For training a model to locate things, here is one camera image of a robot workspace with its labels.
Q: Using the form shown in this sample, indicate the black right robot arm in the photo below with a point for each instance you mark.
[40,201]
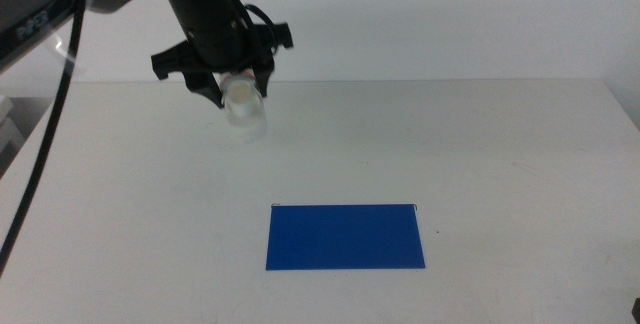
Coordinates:
[636,313]

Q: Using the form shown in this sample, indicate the blue rectangular mat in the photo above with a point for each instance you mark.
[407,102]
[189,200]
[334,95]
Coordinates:
[345,238]

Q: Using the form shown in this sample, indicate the white furniture beside table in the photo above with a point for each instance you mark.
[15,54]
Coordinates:
[6,131]

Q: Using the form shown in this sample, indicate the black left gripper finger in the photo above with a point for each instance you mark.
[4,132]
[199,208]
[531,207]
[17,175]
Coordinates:
[205,88]
[264,76]

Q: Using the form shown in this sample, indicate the white shoe black red stripes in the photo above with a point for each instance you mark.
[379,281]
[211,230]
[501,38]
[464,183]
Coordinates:
[246,114]

